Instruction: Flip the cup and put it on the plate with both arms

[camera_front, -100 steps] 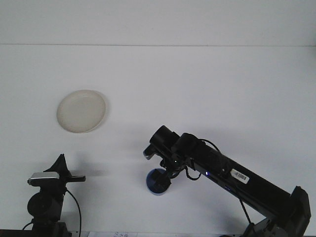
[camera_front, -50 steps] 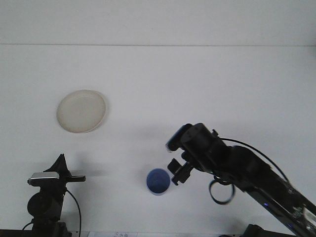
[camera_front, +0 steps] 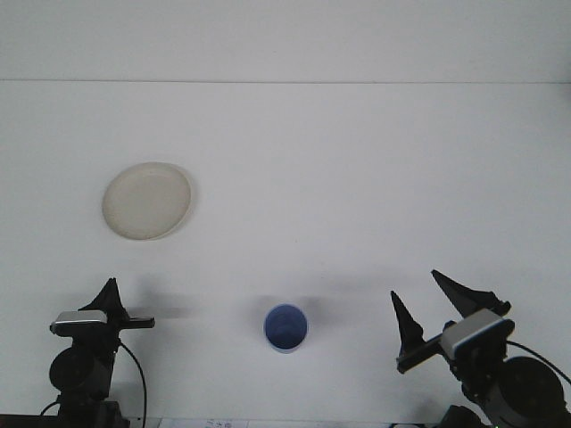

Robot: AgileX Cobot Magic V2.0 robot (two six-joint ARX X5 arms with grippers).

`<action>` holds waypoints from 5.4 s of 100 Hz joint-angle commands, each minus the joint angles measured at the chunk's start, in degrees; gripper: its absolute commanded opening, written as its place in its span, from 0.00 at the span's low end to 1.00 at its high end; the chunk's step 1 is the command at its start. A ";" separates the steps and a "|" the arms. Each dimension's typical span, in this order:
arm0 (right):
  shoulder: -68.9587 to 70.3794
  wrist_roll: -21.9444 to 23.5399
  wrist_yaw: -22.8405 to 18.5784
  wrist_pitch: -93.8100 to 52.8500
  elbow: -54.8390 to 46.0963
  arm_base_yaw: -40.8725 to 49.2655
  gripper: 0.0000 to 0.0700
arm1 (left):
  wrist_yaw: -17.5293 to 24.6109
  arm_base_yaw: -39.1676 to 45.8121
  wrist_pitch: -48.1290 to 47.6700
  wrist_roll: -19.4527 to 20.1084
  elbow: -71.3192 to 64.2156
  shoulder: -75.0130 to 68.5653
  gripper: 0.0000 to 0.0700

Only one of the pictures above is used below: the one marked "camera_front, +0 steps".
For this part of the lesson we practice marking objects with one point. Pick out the pale blue cup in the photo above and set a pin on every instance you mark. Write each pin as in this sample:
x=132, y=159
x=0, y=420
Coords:
x=285, y=330

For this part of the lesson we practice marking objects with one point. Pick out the pale round plate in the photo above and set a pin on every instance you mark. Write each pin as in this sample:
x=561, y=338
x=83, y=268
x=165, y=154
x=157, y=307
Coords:
x=147, y=200

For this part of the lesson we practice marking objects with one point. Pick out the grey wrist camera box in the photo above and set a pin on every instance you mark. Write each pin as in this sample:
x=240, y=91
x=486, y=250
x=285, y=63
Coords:
x=80, y=318
x=473, y=332

